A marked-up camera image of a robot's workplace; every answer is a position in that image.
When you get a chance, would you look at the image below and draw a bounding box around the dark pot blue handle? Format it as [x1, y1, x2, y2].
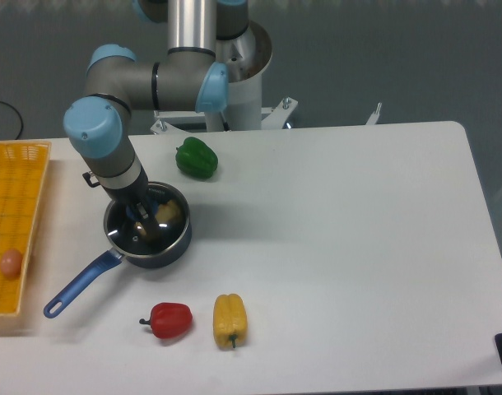
[43, 181, 193, 318]

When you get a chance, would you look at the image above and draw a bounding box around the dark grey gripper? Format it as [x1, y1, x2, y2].
[82, 164, 161, 244]

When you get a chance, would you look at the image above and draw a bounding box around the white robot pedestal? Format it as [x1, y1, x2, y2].
[149, 20, 383, 135]

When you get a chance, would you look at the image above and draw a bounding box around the brown egg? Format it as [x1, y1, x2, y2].
[0, 249, 23, 279]

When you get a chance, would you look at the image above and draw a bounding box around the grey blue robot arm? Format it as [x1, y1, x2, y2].
[63, 1, 249, 241]

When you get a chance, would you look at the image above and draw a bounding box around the black cable loop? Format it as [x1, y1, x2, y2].
[0, 100, 25, 141]

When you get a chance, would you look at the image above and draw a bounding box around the yellow plastic basket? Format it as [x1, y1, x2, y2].
[0, 140, 51, 317]

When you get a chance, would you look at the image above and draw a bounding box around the green bell pepper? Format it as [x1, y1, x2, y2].
[175, 137, 218, 179]

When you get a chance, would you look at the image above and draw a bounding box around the glass lid blue knob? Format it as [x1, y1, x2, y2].
[104, 182, 192, 258]

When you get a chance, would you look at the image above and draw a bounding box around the yellow bell pepper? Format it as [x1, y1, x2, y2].
[212, 294, 248, 349]

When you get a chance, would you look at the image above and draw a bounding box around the red bell pepper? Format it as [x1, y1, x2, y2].
[139, 302, 193, 340]

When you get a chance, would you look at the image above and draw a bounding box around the toy bread slice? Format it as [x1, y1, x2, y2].
[133, 199, 184, 240]

